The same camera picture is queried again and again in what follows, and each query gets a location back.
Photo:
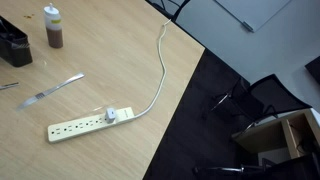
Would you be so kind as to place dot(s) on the white plug adapter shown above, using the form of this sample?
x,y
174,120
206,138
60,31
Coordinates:
x,y
110,116

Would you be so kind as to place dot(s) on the cream power strip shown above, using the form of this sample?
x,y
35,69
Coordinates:
x,y
73,128

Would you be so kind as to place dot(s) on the silver table knife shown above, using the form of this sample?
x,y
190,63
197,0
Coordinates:
x,y
53,88

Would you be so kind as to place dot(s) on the wooden shelf unit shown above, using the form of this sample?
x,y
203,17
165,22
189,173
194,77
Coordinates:
x,y
263,136

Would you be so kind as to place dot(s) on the black mesh office chair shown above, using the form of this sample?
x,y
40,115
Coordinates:
x,y
276,93

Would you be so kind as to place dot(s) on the white-capped brown sauce bottle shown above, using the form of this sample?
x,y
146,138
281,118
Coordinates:
x,y
54,33

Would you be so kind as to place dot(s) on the black plastic bin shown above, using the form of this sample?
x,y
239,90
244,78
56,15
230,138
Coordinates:
x,y
16,53

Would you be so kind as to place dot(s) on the dark flat panel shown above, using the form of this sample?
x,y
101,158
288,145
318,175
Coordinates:
x,y
315,70

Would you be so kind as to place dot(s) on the black chair frame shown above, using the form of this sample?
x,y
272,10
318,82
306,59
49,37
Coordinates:
x,y
178,11

